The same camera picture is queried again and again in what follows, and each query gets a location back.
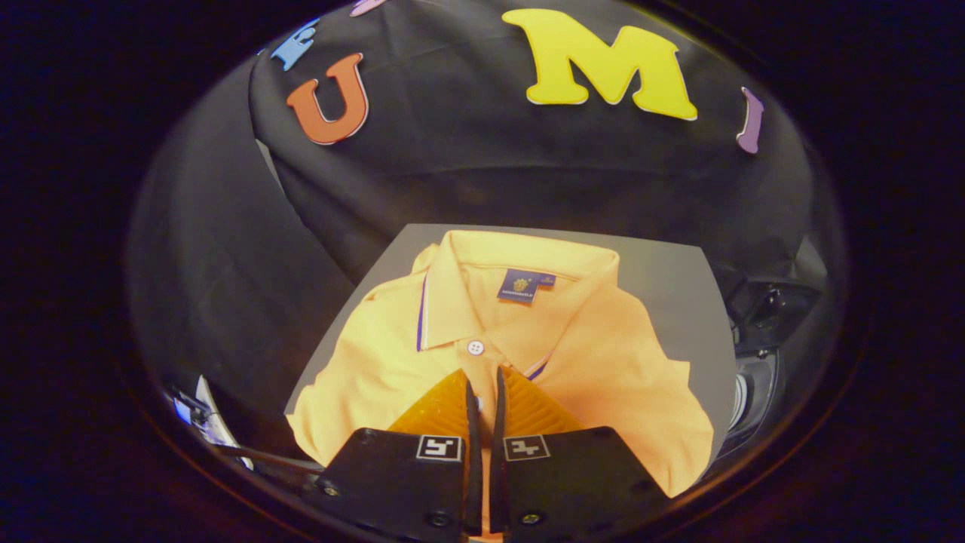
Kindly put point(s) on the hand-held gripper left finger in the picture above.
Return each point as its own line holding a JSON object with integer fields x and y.
{"x": 407, "y": 483}

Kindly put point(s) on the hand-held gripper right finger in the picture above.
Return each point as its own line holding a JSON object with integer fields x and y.
{"x": 573, "y": 483}

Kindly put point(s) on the grey cabinet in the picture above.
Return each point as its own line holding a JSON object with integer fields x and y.
{"x": 671, "y": 279}

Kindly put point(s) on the grey washing machine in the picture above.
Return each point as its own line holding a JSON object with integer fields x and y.
{"x": 754, "y": 392}

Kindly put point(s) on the black backdrop cloth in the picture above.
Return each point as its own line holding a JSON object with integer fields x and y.
{"x": 467, "y": 166}

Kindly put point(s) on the white and blue object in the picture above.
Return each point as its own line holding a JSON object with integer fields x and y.
{"x": 211, "y": 422}

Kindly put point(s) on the dark washing machine lid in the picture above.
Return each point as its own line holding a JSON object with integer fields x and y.
{"x": 784, "y": 305}

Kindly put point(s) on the yellow polo shirt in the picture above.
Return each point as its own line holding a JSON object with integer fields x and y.
{"x": 603, "y": 354}

